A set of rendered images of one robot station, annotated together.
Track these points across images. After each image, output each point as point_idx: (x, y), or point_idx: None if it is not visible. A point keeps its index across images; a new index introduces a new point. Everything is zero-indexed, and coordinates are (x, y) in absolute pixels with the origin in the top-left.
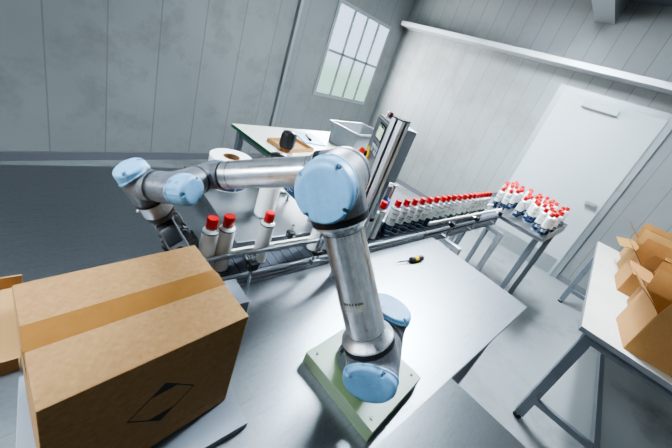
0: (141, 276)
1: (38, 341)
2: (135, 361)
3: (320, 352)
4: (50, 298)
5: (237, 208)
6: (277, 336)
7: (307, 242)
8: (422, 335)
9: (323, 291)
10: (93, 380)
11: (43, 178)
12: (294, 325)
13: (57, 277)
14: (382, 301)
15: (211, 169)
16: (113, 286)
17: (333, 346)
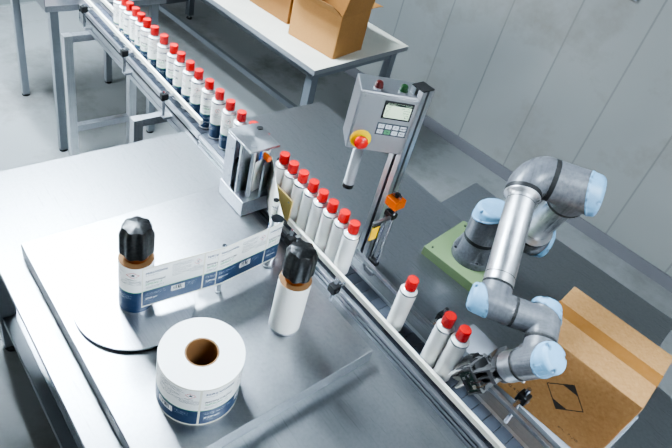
0: (589, 348)
1: (655, 374)
2: (635, 331)
3: (476, 281)
4: (636, 384)
5: (285, 358)
6: (463, 315)
7: (373, 265)
8: (406, 205)
9: (389, 273)
10: (652, 343)
11: None
12: (445, 301)
13: (623, 390)
14: (496, 211)
15: (510, 292)
16: (607, 359)
17: (466, 271)
